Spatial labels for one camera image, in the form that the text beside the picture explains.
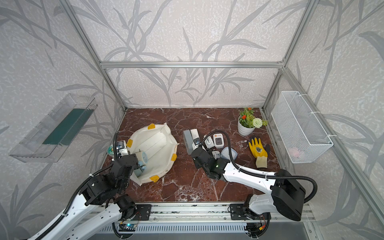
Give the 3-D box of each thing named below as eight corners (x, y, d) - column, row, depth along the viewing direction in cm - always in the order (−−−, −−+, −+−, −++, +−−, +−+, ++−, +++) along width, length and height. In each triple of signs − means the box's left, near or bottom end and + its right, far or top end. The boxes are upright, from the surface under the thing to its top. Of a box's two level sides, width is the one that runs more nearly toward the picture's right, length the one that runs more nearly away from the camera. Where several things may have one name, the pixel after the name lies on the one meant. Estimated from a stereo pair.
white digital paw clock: (214, 149, 100) (214, 145, 96) (213, 137, 106) (213, 133, 102) (223, 149, 100) (224, 145, 96) (222, 137, 106) (223, 133, 102)
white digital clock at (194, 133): (192, 143, 102) (192, 136, 96) (190, 135, 106) (190, 129, 100) (199, 141, 103) (199, 135, 97) (197, 134, 107) (197, 127, 101)
